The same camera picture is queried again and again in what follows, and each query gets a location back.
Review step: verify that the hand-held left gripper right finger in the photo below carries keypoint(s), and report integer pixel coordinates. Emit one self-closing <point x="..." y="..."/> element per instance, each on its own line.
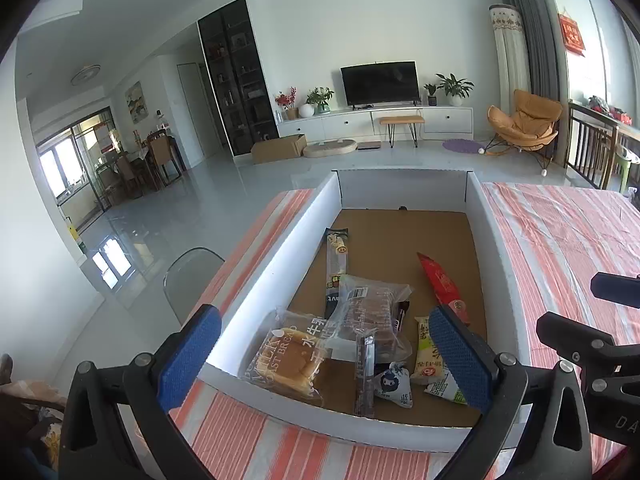
<point x="462" y="360"/>

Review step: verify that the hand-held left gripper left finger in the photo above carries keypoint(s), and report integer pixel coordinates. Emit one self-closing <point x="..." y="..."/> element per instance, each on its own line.
<point x="187" y="360"/>

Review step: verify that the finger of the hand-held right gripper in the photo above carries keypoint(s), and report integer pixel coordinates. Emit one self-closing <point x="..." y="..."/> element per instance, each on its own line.
<point x="617" y="287"/>
<point x="570" y="337"/>

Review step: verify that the short green white snack packet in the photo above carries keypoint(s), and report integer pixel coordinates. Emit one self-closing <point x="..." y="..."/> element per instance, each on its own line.
<point x="429" y="355"/>

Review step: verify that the white triangular cartoon packet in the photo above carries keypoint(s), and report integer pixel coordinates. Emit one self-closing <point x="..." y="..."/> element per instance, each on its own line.
<point x="395" y="385"/>

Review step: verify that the black square snack packet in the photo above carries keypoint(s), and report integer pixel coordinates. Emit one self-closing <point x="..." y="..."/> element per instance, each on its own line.
<point x="401" y="317"/>

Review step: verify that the red snack packet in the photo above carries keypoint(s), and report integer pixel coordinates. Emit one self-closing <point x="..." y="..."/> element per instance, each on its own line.
<point x="440" y="280"/>

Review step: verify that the narrow silver strip packet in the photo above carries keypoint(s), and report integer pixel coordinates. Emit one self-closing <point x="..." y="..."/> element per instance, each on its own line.
<point x="364" y="380"/>

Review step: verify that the toast bread packet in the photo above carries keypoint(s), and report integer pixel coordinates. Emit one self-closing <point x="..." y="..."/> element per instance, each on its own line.
<point x="290" y="360"/>

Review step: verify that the white cardboard box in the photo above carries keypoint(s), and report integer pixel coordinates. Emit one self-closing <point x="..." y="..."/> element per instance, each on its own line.
<point x="492" y="260"/>

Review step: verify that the clear packet of brown cakes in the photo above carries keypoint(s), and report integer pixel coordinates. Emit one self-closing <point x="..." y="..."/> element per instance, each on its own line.
<point x="370" y="310"/>

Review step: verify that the black chocolate bar packet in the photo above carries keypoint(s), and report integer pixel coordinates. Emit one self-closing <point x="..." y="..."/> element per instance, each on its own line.
<point x="336" y="265"/>

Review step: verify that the striped orange grey tablecloth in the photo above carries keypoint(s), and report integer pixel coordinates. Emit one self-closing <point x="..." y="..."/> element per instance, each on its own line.
<point x="560" y="240"/>

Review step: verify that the pale green stool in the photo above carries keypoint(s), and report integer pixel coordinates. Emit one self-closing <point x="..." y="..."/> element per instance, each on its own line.
<point x="629" y="170"/>

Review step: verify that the dark wooden railed crib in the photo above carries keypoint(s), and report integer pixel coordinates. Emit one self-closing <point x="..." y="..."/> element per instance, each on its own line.
<point x="595" y="145"/>

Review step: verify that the pile of clothes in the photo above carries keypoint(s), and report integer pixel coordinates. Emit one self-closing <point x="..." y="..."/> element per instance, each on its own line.
<point x="612" y="110"/>

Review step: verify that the wooden dining chair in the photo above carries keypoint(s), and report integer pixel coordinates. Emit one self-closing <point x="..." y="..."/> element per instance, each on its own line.
<point x="162" y="155"/>
<point x="131" y="177"/>

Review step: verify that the orange lounge chair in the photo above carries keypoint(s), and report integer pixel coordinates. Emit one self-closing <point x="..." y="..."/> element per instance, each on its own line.
<point x="525" y="120"/>

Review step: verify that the purple round mat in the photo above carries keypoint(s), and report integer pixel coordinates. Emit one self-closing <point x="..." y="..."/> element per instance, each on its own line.
<point x="461" y="145"/>

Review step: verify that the wooden dining table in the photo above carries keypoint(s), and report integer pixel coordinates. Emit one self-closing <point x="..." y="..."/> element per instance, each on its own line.
<point x="137" y="152"/>

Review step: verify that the brown cardboard box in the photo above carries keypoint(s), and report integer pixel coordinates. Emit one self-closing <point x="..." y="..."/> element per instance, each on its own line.
<point x="277" y="150"/>

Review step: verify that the glass balcony door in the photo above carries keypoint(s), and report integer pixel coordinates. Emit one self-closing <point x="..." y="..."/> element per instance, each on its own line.
<point x="75" y="160"/>

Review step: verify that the flat grey device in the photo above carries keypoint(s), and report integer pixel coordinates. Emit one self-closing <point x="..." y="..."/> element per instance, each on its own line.
<point x="370" y="145"/>

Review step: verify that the wooden bench with metal legs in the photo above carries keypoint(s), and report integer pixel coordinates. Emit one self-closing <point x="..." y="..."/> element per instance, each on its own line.
<point x="401" y="120"/>

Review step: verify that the oval cat scratcher bed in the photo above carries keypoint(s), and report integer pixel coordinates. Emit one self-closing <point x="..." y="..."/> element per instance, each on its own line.
<point x="330" y="149"/>

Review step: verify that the white door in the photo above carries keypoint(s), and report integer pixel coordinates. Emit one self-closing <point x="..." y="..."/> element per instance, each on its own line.
<point x="192" y="110"/>

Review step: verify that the covered standing air conditioner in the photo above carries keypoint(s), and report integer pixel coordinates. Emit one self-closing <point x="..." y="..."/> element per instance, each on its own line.
<point x="510" y="55"/>

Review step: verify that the large leafy potted plant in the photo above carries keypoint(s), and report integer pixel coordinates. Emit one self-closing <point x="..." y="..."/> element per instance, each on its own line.
<point x="455" y="87"/>

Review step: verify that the grey curtain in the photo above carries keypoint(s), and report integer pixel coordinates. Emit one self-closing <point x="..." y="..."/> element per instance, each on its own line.
<point x="540" y="35"/>

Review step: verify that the white television cabinet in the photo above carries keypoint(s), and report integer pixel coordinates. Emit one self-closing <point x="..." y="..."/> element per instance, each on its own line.
<point x="340" y="122"/>

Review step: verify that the small potted plant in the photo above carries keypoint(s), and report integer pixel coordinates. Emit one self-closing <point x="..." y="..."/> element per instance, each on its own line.
<point x="430" y="94"/>

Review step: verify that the red flower arrangement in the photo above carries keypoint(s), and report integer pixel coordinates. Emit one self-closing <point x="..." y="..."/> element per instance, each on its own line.
<point x="286" y="102"/>

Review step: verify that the round white vase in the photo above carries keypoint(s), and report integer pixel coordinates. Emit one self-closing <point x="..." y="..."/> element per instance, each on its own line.
<point x="306" y="109"/>

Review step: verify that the black glass display cabinet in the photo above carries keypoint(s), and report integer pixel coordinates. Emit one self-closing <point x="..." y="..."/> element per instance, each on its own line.
<point x="235" y="80"/>

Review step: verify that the black television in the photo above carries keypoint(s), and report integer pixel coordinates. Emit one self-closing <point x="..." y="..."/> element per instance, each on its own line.
<point x="380" y="85"/>

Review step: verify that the green plant in glass vase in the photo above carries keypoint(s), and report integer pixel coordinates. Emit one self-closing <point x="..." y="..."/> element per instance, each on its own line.
<point x="320" y="100"/>

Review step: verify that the round ceiling lamp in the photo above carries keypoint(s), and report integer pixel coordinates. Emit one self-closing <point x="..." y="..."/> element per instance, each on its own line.
<point x="85" y="75"/>

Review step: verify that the red wall hanging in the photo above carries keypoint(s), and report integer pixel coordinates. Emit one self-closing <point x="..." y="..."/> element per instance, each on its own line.
<point x="571" y="35"/>

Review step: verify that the framed wall painting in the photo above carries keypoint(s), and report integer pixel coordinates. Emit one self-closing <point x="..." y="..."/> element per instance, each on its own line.
<point x="136" y="102"/>

